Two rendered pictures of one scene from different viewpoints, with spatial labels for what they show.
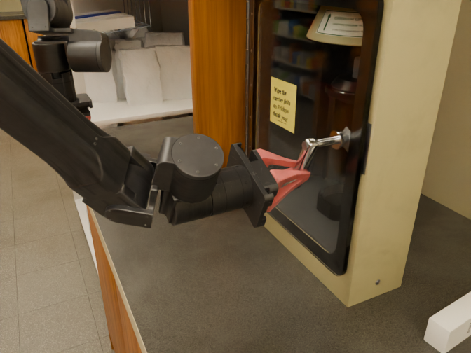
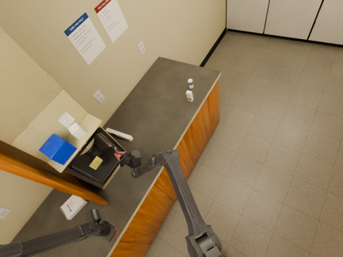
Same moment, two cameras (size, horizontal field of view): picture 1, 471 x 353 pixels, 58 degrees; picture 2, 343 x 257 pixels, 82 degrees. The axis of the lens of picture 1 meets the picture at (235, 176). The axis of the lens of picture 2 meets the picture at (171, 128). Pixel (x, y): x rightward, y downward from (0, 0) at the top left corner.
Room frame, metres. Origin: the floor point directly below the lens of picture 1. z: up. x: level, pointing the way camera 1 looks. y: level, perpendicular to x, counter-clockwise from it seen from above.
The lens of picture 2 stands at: (0.29, 0.72, 2.29)
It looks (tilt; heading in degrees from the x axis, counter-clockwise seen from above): 57 degrees down; 258
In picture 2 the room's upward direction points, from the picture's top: 24 degrees counter-clockwise
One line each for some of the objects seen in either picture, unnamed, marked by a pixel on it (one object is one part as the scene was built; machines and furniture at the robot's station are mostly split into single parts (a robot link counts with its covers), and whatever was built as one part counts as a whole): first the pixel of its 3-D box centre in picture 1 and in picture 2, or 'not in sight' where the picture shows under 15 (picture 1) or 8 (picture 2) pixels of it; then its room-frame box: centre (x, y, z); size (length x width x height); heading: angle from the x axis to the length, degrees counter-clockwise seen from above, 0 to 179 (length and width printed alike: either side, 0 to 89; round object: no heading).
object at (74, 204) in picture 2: not in sight; (73, 204); (1.02, -0.06, 0.96); 0.16 x 0.12 x 0.04; 15
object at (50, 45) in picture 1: (55, 56); (97, 228); (0.77, 0.32, 1.27); 0.07 x 0.06 x 0.07; 86
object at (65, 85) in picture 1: (58, 90); (103, 230); (0.77, 0.32, 1.21); 0.10 x 0.07 x 0.07; 117
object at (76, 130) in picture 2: not in sight; (77, 130); (0.58, -0.07, 1.54); 0.05 x 0.05 x 0.06; 11
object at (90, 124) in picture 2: not in sight; (80, 145); (0.62, -0.05, 1.46); 0.32 x 0.11 x 0.10; 26
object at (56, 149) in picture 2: not in sight; (58, 149); (0.69, -0.02, 1.56); 0.10 x 0.10 x 0.09; 26
